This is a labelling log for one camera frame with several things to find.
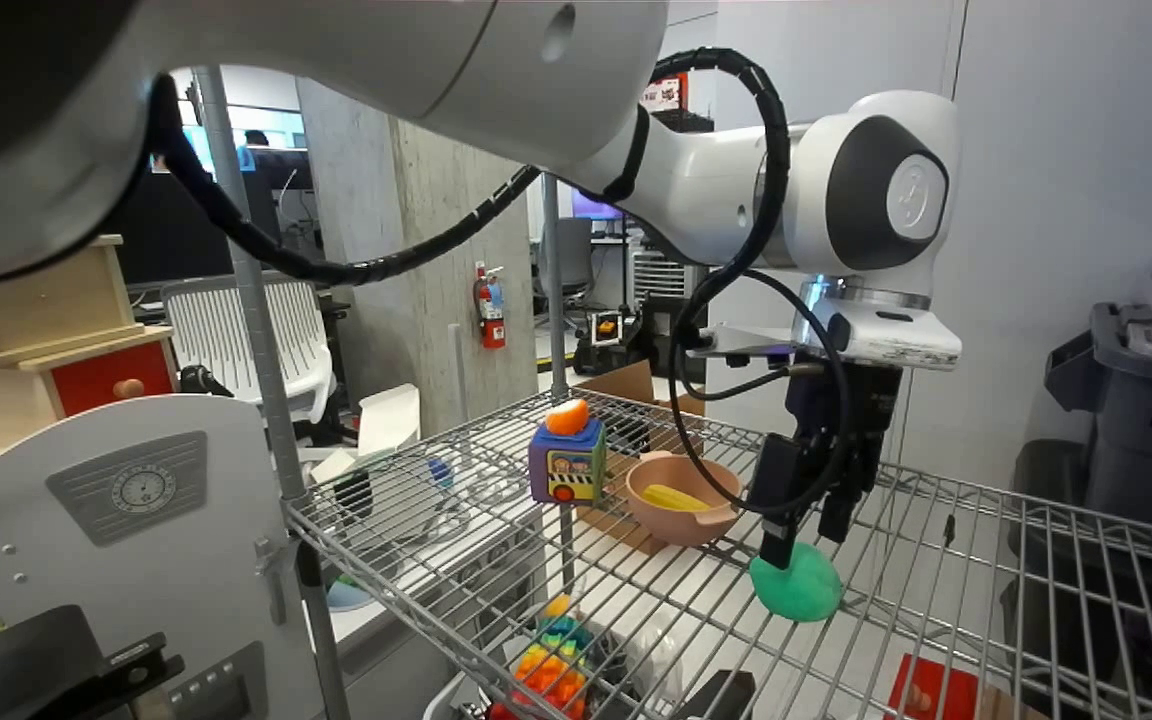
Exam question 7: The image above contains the metal wire shelf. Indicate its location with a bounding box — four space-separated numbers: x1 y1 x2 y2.
287 402 1152 720

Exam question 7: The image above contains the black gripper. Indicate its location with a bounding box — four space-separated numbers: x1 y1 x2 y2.
748 362 905 567

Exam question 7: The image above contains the red box under shelf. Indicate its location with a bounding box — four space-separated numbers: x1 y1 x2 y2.
890 657 980 720

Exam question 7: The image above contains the grey storage bin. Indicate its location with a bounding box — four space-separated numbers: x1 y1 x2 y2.
1046 304 1152 523

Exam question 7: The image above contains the yellow banana toy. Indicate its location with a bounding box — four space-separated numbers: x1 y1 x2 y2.
641 484 714 518

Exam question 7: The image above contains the red fire extinguisher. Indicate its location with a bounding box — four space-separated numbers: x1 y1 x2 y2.
474 261 503 354

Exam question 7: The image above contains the colourful stacked toy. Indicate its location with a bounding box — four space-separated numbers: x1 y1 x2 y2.
510 591 591 720

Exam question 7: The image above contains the white control box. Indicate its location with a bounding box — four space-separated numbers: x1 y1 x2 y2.
0 391 324 720

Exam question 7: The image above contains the orange toy ball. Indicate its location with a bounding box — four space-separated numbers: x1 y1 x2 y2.
543 402 591 437

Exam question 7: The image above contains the colourful toy cube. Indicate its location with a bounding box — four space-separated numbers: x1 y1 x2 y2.
527 421 610 505

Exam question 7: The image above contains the wooden red toy house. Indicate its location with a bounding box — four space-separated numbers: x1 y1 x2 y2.
0 233 175 451

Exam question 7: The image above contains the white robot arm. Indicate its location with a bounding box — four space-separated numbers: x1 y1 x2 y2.
0 0 963 370

